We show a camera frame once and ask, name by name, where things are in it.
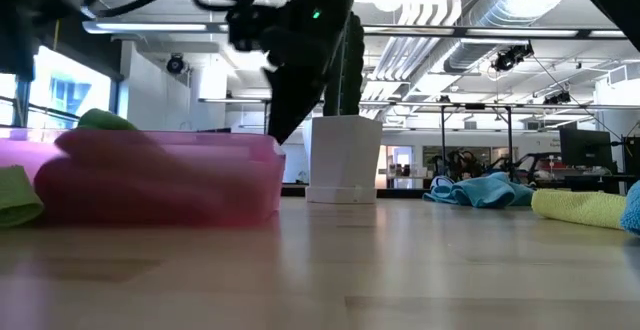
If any silver ventilation duct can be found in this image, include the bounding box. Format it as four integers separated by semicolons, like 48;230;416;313
442;0;576;76

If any hanging black camera rig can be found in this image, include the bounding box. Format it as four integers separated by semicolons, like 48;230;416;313
489;42;535;74
542;91;572;106

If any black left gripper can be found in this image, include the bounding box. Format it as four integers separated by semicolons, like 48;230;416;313
224;0;351;145

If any green microfiber towel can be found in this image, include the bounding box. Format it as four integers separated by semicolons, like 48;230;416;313
0;164;45;229
77;108;140;132

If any yellow microfiber towel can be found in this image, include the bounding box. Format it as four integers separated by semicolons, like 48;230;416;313
530;188;629;231

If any distant black frame stand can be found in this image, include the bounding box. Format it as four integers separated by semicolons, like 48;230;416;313
439;102;516;184

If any black computer monitor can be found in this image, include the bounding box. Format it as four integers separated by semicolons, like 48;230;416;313
558;127;615;171

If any long ceiling light bar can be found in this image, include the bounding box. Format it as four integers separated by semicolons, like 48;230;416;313
82;18;629;41

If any round black ceiling camera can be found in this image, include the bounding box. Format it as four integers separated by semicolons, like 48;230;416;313
165;53;187;76

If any green cactus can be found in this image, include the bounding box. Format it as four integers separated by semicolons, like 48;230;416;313
322;12;366;117

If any pink plastic bin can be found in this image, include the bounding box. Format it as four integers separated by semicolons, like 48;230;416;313
0;127;287;227

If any bright window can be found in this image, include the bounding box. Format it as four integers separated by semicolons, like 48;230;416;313
0;44;114;131

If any blue microfiber towel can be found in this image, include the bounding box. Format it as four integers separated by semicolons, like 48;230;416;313
422;171;536;209
619;179;640;236

